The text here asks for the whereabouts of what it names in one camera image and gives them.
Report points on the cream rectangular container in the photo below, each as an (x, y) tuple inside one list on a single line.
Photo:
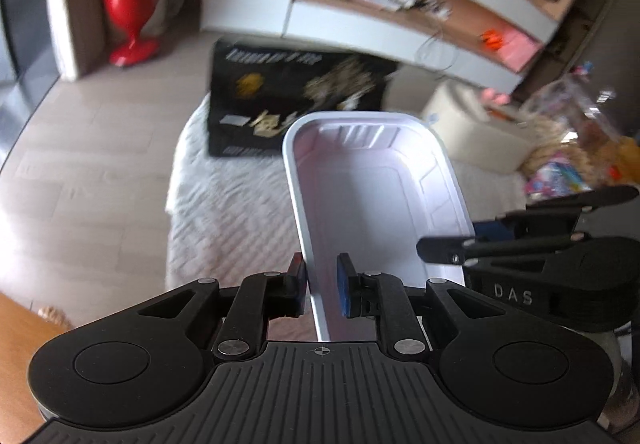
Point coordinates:
[(475, 134)]

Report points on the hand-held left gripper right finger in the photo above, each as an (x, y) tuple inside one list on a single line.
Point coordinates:
[(343, 289)]

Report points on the pink box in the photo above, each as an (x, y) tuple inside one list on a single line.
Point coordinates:
[(515, 47)]

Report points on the black printed box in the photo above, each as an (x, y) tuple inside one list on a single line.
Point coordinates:
[(280, 84)]

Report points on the small pink item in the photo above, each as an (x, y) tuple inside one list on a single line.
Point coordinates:
[(495, 99)]

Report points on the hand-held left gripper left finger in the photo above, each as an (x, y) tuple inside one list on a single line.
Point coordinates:
[(301, 289)]

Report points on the clear plastic bag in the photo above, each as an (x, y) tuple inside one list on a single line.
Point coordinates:
[(580, 114)]

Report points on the colourful printed packet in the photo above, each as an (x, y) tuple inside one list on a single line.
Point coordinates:
[(555, 179)]

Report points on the white plastic tray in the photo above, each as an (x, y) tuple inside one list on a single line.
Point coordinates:
[(370, 184)]

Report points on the yellow soft toy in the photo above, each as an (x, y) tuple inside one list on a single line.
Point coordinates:
[(622, 159)]

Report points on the white textured mat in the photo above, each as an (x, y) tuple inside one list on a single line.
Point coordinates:
[(225, 204)]

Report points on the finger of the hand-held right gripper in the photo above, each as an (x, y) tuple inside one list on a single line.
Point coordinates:
[(550, 219), (500, 249)]

